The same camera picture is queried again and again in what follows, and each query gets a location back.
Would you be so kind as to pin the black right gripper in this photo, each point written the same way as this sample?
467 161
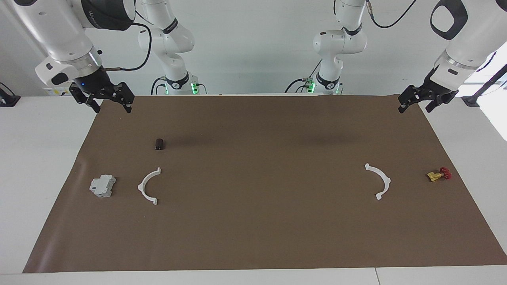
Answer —
97 85

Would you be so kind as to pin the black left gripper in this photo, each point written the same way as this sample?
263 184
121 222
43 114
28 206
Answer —
433 90

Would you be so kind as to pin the white half pipe clamp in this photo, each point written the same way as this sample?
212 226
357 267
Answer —
145 185
383 177

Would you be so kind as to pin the black table clamp mount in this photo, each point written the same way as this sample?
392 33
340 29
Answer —
8 99

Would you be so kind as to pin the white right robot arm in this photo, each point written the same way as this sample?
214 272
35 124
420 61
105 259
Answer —
51 31

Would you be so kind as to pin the dark brown small cylinder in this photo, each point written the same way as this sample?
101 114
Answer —
159 143

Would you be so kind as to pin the grey circuit breaker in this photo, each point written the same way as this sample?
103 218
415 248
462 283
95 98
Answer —
102 186

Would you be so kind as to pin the brown table mat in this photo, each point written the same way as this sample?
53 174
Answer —
257 221

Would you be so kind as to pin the black stand with pole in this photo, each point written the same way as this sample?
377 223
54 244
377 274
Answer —
481 91

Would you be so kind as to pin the white wall socket box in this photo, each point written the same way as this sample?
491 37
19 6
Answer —
57 91

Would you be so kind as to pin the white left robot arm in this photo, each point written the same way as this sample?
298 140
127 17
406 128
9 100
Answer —
471 43

